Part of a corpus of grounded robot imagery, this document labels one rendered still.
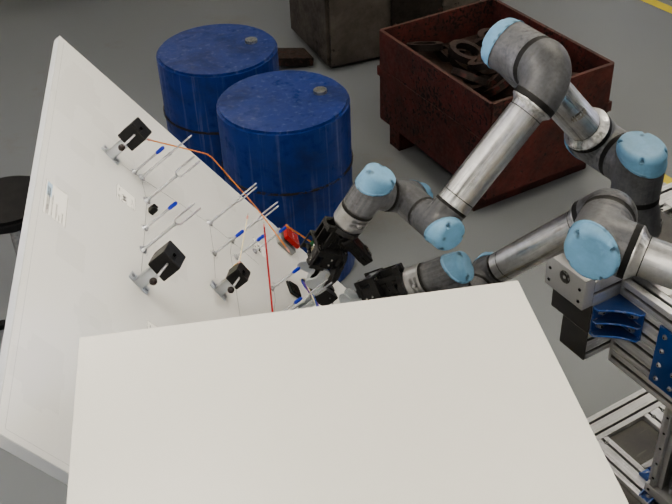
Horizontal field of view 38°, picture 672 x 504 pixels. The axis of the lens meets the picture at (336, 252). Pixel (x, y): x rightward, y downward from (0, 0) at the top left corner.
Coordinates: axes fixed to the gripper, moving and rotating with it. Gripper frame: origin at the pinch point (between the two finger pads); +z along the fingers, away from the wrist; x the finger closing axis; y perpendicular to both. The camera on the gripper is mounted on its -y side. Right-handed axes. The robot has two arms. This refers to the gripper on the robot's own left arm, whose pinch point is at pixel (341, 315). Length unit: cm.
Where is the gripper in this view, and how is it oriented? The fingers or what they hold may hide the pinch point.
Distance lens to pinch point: 236.7
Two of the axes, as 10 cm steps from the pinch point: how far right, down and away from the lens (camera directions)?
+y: -4.1, -9.0, -1.5
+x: -3.9, 3.2, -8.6
